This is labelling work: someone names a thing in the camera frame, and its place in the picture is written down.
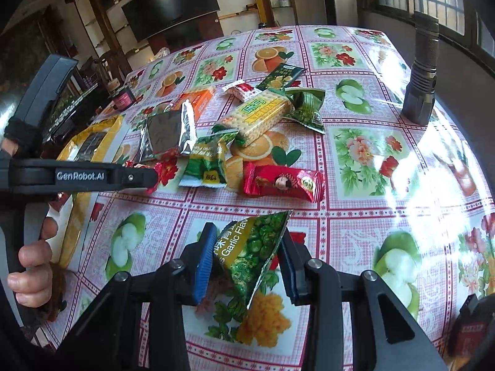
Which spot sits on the dark green crumpled packet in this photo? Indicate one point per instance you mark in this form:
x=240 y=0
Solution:
x=307 y=103

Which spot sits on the silver foil packet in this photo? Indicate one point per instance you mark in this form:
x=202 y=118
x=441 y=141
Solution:
x=169 y=134

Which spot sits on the person's left hand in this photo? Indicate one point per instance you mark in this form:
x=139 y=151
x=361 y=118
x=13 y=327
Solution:
x=33 y=287

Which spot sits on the small red white packet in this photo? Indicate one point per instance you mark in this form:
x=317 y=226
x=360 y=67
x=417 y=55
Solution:
x=241 y=90

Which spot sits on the yellow cracker packet green ends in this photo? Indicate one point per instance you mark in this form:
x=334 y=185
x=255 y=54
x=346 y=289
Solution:
x=257 y=115

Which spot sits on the dark red box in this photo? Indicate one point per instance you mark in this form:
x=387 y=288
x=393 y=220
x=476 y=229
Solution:
x=471 y=327

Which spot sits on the dark red jar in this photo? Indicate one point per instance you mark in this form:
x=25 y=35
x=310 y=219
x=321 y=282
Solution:
x=123 y=98

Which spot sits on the green garlic peas packet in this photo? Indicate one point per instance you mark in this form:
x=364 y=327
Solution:
x=246 y=248

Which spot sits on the floral fruit tablecloth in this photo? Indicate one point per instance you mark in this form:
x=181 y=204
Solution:
x=409 y=202

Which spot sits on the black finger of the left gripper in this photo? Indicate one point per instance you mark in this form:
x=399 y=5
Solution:
x=138 y=176

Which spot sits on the silver packet in tray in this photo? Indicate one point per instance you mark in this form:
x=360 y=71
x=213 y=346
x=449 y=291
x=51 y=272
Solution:
x=89 y=146

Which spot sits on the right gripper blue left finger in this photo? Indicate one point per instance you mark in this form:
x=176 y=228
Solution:
x=198 y=259

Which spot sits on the green yellow snack packet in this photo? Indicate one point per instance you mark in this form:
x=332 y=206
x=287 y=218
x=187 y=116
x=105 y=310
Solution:
x=206 y=166

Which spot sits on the small dark green packet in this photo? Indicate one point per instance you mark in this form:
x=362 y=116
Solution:
x=283 y=75

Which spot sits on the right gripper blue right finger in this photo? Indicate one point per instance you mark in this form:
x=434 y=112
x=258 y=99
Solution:
x=292 y=257

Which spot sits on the red candy packet with girl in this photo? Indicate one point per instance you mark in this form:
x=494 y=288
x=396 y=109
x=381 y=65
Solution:
x=158 y=168

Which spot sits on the black television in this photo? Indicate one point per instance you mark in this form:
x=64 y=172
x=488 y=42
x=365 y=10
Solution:
x=147 y=18

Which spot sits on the orange cracker packet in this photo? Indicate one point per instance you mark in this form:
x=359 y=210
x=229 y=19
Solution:
x=199 y=99

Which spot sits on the red snack packet with lady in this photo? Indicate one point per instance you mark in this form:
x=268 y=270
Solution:
x=281 y=181

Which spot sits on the yellow rimmed white tray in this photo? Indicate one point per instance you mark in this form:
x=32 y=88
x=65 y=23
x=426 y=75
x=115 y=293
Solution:
x=81 y=181

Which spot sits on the black flashlight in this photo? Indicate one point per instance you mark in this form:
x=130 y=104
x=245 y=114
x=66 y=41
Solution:
x=419 y=99

